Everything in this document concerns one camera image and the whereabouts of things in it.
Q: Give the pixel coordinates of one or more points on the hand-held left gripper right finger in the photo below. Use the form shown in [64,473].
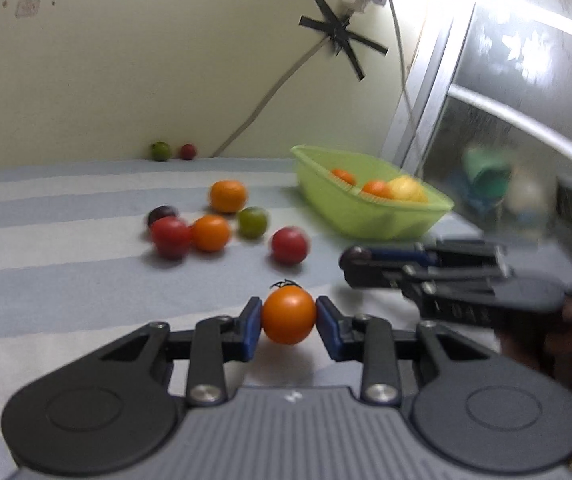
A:
[327,329]

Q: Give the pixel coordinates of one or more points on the green plastic basket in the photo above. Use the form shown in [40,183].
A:
[366,210]

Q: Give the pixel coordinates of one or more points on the green lime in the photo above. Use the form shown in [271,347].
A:
[160,151]
[252,222]

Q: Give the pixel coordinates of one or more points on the person's right hand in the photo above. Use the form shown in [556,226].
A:
[566,355]

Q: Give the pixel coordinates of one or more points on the dark purple plum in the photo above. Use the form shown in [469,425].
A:
[160,213]

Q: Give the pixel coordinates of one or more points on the orange tomato with stem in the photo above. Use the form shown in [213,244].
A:
[288,316]

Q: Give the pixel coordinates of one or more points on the small orange mandarin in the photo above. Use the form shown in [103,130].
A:
[343,176]

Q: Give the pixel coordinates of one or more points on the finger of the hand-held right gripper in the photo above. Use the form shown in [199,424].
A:
[386,279]
[401,256]

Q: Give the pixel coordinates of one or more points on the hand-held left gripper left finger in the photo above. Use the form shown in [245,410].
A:
[251,327]

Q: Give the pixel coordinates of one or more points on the large orange mandarin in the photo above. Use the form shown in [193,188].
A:
[227,196]

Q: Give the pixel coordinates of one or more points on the blurry green object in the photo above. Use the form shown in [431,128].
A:
[488,171]

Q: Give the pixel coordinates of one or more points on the yellow lemon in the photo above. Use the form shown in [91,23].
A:
[408,190]

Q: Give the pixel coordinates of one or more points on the aluminium window frame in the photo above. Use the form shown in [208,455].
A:
[431,85]

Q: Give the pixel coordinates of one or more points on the red tomato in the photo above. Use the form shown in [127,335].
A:
[289,245]
[170,236]

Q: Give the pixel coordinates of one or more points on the black tape cross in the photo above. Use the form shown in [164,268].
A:
[340,30]

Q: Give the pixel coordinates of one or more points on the striped bed sheet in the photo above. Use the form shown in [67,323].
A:
[66,270]

